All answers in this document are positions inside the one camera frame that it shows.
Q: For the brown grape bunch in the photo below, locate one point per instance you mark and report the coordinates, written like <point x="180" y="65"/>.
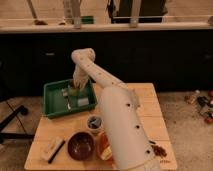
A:
<point x="159" y="151"/>

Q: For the wooden shelf rail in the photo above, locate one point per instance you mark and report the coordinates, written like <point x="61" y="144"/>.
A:
<point x="124" y="27"/>

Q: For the small white cup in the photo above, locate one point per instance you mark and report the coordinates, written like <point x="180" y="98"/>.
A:
<point x="94" y="124"/>

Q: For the scrub brush black handle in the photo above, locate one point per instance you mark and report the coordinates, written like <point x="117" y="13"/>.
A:
<point x="49" y="152"/>

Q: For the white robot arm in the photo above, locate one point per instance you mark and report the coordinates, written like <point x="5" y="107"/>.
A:
<point x="131" y="149"/>

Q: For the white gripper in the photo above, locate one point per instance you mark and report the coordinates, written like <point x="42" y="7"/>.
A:
<point x="80" y="81"/>

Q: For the clear green cup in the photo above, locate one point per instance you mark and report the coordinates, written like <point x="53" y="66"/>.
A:
<point x="72" y="90"/>

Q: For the office chair base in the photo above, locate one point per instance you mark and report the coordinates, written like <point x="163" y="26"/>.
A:
<point x="7" y="124"/>

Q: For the green plastic tray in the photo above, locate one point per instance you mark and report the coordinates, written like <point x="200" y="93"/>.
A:
<point x="57" y="102"/>

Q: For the floor clutter items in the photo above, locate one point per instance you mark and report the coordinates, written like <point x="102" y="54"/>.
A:
<point x="205" y="104"/>

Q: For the yellow corn cob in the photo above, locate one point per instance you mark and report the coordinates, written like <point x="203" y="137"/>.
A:
<point x="106" y="154"/>

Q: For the dark brown bowl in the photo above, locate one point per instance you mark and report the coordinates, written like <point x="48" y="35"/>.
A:
<point x="80" y="146"/>

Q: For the orange bowl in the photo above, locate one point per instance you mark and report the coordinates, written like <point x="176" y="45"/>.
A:
<point x="103" y="143"/>

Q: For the white block in tray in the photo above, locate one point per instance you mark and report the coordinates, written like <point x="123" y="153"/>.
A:
<point x="83" y="101"/>

